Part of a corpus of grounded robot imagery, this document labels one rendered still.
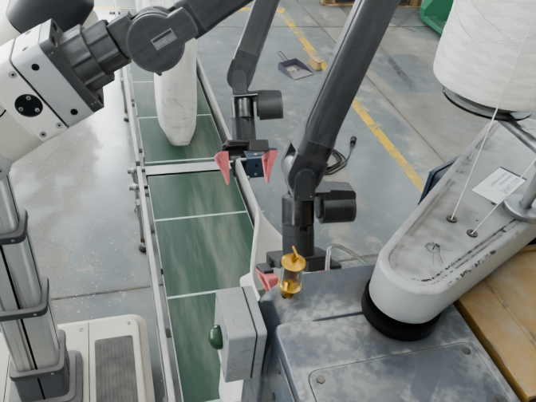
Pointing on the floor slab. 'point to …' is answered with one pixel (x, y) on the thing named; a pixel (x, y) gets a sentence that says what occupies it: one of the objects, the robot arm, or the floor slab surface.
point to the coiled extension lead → (340, 158)
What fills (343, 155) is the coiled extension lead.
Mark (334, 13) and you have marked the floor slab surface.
